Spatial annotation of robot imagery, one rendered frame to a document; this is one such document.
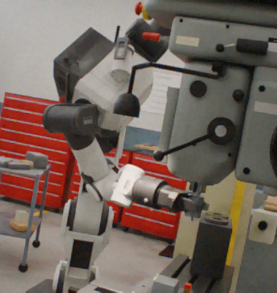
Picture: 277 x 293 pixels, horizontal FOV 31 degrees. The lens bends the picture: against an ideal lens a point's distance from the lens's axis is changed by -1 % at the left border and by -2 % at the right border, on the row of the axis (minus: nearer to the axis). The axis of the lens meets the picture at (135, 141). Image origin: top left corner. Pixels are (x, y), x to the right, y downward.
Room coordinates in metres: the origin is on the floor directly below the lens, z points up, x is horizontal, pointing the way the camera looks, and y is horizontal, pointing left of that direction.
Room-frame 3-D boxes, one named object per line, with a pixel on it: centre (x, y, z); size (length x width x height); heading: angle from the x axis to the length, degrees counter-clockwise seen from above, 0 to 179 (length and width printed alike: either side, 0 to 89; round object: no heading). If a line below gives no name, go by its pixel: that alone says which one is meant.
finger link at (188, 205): (1.35, -0.17, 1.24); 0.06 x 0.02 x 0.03; 55
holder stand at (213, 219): (1.84, -0.35, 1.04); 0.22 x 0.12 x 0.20; 170
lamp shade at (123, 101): (1.35, 0.04, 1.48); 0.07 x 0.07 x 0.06
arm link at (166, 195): (1.43, -0.12, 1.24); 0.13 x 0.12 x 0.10; 145
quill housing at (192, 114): (1.37, -0.19, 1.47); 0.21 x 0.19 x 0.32; 164
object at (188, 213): (1.37, -0.19, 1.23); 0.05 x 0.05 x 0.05
